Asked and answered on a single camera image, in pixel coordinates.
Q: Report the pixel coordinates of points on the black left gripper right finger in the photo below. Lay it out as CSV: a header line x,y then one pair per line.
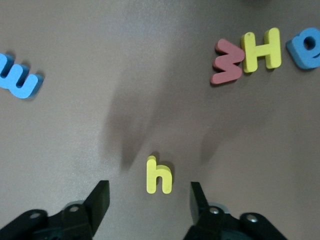
x,y
200,207

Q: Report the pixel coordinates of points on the yellow foam lowercase h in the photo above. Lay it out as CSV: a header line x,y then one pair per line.
x,y
151,175

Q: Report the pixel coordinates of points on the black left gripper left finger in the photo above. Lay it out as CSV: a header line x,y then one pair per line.
x,y
100,200

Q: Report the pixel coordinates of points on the brown table mat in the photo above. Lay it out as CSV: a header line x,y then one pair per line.
x,y
75,125

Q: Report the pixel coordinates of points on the blue foam letter m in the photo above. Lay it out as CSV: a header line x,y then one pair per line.
x,y
23,90

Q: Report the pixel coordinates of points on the blue foam letter e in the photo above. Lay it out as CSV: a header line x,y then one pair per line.
x,y
297,53

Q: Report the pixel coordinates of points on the red foam letter w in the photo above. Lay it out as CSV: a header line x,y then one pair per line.
x,y
225,76

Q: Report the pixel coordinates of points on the yellow foam uppercase H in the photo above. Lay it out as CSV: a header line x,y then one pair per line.
x,y
261,51

